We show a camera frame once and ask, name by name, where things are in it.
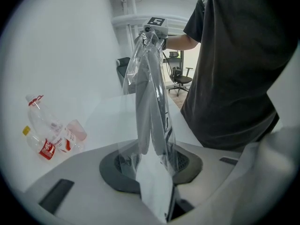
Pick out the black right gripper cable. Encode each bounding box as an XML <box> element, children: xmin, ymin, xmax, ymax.
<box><xmin>162</xmin><ymin>51</ymin><xmax>175</xmax><ymax>89</ymax></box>

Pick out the small bottle with yellow cap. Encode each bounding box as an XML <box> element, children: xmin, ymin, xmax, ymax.
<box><xmin>22</xmin><ymin>125</ymin><xmax>57</xmax><ymax>161</ymax></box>

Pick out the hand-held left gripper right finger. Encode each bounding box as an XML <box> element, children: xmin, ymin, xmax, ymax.
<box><xmin>167</xmin><ymin>127</ymin><xmax>300</xmax><ymax>225</ymax></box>

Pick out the large clear bottle red handle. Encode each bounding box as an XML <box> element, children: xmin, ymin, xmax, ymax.
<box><xmin>25</xmin><ymin>94</ymin><xmax>86</xmax><ymax>154</ymax></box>

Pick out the black swivel chair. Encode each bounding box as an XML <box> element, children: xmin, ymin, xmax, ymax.
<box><xmin>168</xmin><ymin>66</ymin><xmax>194</xmax><ymax>97</ymax></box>

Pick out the dark grey garment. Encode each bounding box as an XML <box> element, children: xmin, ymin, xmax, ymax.
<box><xmin>135</xmin><ymin>52</ymin><xmax>152</xmax><ymax>155</ymax></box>

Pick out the dark cloth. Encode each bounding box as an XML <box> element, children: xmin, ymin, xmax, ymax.
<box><xmin>118</xmin><ymin>29</ymin><xmax>178</xmax><ymax>224</ymax></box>

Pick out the person's right forearm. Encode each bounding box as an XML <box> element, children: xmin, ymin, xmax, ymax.
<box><xmin>164</xmin><ymin>33</ymin><xmax>202</xmax><ymax>51</ymax></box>

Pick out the white framed chair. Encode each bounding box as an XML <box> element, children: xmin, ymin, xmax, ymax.
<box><xmin>116</xmin><ymin>57</ymin><xmax>136</xmax><ymax>94</ymax></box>

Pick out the pink plastic cup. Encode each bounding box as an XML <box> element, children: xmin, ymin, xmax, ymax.
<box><xmin>67</xmin><ymin>119</ymin><xmax>88</xmax><ymax>142</ymax></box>

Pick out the person in dark t-shirt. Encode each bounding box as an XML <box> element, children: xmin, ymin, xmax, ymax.
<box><xmin>180</xmin><ymin>0</ymin><xmax>300</xmax><ymax>151</ymax></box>

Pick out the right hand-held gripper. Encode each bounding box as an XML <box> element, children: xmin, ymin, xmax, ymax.
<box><xmin>134</xmin><ymin>17</ymin><xmax>169</xmax><ymax>50</ymax></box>

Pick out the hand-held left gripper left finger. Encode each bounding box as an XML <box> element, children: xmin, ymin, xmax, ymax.
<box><xmin>22</xmin><ymin>139</ymin><xmax>166</xmax><ymax>225</ymax></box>

